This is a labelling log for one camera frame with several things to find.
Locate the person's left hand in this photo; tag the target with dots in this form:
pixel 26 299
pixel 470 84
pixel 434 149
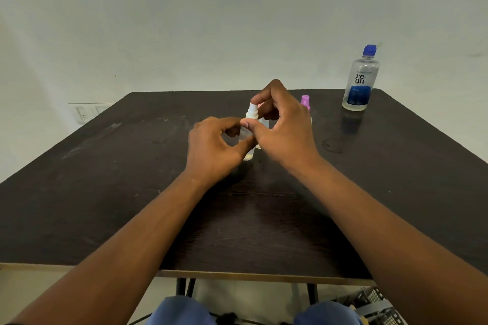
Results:
pixel 207 153

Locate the person's right hand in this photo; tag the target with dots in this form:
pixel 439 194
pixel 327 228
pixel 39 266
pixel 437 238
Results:
pixel 291 134

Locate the person's left thumb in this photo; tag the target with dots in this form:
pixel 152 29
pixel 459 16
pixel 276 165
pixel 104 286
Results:
pixel 242 147

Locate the person's right thumb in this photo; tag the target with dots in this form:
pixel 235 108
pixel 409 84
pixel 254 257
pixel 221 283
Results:
pixel 257 131

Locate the person's right middle finger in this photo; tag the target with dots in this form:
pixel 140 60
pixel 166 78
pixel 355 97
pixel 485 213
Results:
pixel 268 110

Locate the small white-capped spray bottle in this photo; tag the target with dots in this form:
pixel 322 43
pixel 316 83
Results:
pixel 252 110

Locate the person's right forearm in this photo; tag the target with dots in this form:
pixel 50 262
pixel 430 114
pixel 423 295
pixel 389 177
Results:
pixel 389 244

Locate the person's left forearm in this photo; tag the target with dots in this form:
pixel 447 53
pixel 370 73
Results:
pixel 114 260

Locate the small pink-capped spray bottle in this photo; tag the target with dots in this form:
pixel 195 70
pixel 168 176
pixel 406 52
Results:
pixel 305 101

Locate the large clear blue-capped bottle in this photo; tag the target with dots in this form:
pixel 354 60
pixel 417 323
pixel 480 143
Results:
pixel 360 84

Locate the black metal table leg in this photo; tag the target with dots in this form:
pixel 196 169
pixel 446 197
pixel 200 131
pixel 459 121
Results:
pixel 312 293
pixel 185 286

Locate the person's left leg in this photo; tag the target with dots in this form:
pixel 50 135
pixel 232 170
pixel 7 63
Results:
pixel 179 311

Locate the person's leg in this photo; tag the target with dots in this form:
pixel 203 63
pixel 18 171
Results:
pixel 328 314
pixel 179 311

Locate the person's right leg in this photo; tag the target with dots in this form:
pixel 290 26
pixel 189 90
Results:
pixel 328 314

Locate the black plastic crate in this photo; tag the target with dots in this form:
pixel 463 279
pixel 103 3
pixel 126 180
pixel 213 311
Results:
pixel 379 307

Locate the white wall socket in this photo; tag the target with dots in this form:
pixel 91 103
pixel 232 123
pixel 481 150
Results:
pixel 89 112

